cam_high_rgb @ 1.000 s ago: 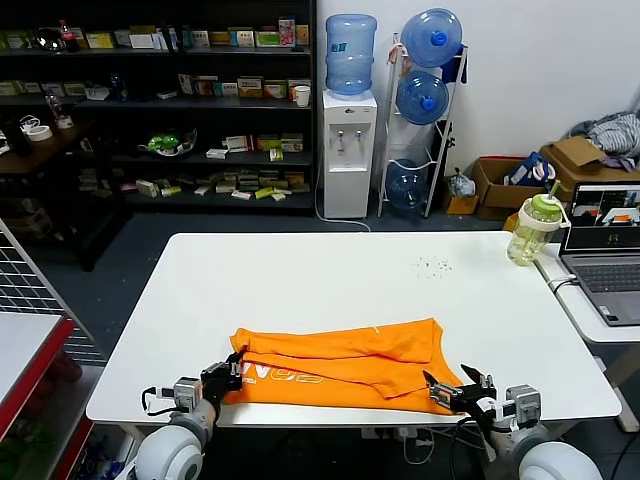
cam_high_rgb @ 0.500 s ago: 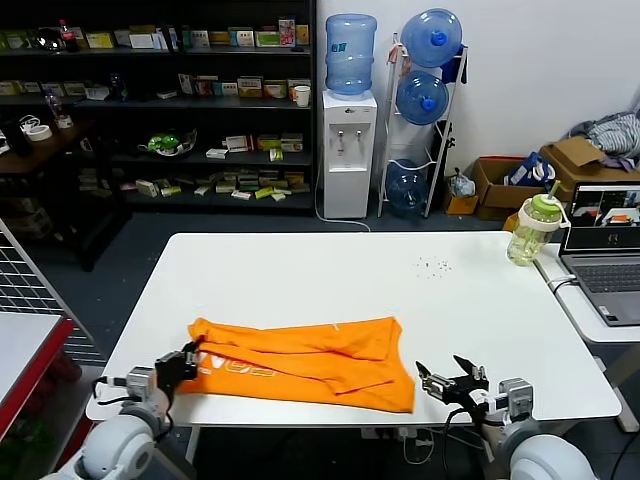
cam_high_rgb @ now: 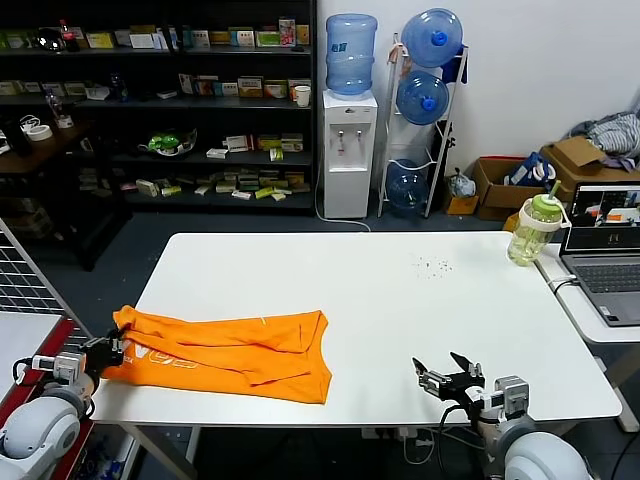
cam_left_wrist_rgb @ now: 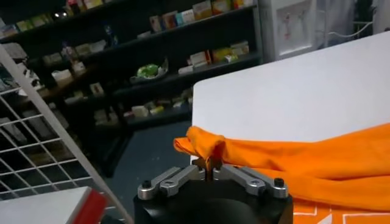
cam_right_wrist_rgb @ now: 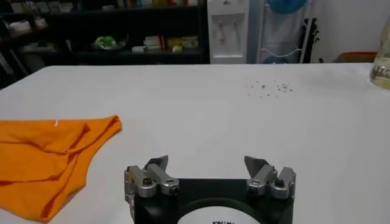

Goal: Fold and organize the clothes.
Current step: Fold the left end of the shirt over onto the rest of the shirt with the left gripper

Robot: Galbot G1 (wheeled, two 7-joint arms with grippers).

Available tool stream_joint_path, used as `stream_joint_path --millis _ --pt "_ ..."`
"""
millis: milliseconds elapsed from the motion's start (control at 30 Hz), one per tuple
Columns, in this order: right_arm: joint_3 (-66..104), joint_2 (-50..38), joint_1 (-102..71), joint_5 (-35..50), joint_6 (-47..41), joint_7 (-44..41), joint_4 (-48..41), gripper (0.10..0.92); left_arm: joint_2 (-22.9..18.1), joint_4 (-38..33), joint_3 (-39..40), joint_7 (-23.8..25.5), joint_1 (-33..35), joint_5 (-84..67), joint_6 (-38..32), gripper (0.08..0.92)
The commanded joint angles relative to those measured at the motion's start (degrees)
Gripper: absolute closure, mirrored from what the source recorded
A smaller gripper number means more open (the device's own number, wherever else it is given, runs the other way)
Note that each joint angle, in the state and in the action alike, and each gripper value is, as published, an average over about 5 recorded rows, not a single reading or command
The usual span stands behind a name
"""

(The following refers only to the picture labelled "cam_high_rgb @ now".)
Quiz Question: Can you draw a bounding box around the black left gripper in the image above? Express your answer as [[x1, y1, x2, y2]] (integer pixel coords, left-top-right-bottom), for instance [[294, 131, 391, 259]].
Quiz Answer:
[[81, 327, 127, 375]]

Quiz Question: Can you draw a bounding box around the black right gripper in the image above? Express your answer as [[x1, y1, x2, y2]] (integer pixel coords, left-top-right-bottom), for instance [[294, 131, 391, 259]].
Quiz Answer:
[[411, 351, 490, 410]]

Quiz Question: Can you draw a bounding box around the orange t-shirt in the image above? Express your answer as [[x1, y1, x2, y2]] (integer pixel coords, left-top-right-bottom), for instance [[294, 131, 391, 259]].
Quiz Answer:
[[99, 304, 333, 405]]

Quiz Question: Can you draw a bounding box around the striped clothes pile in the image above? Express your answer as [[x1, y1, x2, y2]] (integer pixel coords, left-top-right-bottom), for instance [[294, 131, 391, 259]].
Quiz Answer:
[[567, 111, 640, 174]]

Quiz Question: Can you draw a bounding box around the red edged white cart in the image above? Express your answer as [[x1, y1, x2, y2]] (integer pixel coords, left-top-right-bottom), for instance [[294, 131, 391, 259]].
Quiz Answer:
[[0, 312, 96, 480]]

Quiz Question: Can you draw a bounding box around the green lid drinking bottle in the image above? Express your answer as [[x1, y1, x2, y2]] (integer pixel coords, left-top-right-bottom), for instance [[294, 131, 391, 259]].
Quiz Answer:
[[506, 179, 571, 267]]

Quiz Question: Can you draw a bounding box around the small yellow box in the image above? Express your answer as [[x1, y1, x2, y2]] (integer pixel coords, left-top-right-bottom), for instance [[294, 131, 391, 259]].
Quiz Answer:
[[444, 193, 480, 217]]

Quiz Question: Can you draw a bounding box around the grey laptop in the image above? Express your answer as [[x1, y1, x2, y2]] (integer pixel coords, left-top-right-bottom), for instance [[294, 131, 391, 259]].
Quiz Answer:
[[558, 180, 640, 328]]

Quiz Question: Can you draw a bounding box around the open cardboard box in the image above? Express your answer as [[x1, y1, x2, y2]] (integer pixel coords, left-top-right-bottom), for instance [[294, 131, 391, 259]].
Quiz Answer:
[[470, 156, 549, 222]]

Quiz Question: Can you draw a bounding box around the crumpled plastic bag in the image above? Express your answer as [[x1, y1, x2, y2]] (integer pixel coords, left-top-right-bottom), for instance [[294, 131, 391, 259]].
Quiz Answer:
[[446, 168, 476, 199]]

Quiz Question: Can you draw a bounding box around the green white bowl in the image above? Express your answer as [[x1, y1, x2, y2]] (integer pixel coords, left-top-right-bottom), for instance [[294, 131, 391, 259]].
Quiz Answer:
[[137, 128, 199, 160]]

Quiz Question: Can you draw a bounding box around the brown wooden desk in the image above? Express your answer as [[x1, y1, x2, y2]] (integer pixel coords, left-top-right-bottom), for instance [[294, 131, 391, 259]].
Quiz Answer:
[[0, 117, 131, 274]]

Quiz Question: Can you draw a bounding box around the blue white bag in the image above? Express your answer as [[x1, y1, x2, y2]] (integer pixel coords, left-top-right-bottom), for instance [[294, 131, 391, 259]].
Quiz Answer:
[[503, 151, 557, 190]]

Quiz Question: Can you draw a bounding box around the black cylinder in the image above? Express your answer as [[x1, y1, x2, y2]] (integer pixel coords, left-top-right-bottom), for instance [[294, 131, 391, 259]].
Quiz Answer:
[[8, 122, 35, 156]]

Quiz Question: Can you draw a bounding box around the white water dispenser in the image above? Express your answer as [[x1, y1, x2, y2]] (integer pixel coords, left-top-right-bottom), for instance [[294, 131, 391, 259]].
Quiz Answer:
[[321, 89, 378, 220]]

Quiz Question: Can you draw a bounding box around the black instrument behind rack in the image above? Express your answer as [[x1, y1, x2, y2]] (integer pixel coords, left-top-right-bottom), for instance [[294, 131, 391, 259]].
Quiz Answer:
[[430, 119, 457, 191]]

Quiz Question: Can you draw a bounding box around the white red medicine box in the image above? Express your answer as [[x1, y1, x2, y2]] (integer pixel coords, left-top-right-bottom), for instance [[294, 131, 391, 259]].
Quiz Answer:
[[223, 135, 256, 154]]

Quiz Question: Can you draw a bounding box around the black shelf unit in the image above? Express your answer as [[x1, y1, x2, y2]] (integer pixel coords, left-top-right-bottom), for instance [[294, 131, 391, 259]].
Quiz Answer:
[[0, 0, 317, 217]]

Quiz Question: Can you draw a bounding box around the large brown cardboard box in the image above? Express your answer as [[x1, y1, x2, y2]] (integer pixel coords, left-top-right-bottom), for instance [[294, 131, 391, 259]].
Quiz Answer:
[[540, 135, 640, 204]]

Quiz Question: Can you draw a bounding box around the shiny dark dome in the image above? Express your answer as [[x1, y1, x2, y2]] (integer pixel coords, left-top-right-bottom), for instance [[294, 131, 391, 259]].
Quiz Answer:
[[35, 27, 66, 54]]

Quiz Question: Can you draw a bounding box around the cola bottle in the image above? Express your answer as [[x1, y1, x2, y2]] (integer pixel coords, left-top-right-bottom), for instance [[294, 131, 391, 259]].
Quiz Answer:
[[58, 19, 81, 54]]

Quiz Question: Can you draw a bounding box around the blue water jug with label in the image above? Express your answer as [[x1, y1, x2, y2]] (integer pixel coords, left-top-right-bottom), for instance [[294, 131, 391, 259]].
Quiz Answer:
[[325, 13, 378, 98]]

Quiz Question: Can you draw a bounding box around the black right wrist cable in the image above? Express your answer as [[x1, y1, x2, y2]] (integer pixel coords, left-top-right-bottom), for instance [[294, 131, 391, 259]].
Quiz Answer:
[[437, 401, 476, 454]]

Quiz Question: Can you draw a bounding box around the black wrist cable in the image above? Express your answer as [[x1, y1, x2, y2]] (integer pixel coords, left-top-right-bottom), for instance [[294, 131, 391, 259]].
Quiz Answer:
[[437, 401, 476, 454], [11, 355, 56, 387]]

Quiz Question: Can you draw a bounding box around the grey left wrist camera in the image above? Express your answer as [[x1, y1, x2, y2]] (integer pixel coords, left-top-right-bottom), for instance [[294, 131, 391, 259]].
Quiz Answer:
[[52, 351, 88, 382]]

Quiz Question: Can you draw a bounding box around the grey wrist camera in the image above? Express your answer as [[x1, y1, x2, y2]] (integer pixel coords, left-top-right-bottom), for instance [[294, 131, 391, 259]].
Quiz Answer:
[[492, 375, 530, 422], [52, 351, 88, 382]]

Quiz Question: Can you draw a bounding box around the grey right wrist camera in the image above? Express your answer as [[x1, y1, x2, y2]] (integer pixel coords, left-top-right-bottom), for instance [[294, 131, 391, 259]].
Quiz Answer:
[[492, 375, 530, 422]]

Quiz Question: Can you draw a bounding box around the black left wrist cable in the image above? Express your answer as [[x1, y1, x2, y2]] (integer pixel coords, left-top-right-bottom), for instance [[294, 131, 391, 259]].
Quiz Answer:
[[11, 355, 56, 387]]

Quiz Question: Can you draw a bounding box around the white wire grid panel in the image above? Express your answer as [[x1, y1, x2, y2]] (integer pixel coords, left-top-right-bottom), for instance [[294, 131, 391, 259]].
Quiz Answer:
[[0, 217, 95, 346]]

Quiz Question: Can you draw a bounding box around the white laptop cable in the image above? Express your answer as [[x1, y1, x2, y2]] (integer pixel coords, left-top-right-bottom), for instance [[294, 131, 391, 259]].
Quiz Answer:
[[545, 274, 579, 294]]

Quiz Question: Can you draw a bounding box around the white dispenser power cord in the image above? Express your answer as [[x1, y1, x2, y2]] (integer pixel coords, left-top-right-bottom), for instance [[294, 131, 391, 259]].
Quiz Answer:
[[313, 164, 374, 234]]

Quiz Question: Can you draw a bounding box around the white wire jug rack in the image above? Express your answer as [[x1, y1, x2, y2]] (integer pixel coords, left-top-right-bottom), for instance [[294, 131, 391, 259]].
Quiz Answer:
[[377, 32, 470, 219]]

